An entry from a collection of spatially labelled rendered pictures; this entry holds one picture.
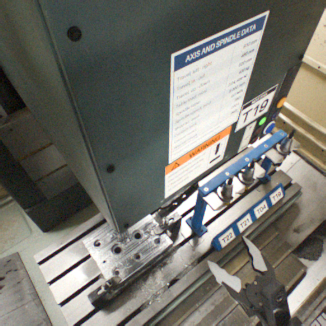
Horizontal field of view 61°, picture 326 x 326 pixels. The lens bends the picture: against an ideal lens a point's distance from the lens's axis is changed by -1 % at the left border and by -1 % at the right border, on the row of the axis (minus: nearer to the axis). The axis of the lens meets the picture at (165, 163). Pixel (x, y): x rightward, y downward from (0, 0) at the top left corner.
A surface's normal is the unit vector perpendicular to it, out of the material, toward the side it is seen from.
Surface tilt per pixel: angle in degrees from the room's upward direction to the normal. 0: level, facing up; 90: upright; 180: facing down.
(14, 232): 0
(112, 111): 90
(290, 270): 8
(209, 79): 90
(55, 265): 0
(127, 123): 90
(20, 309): 24
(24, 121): 90
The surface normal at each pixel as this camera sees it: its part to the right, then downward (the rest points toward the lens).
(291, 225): -0.32, -0.33
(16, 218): 0.00, -0.58
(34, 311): 0.32, -0.74
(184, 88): 0.61, 0.64
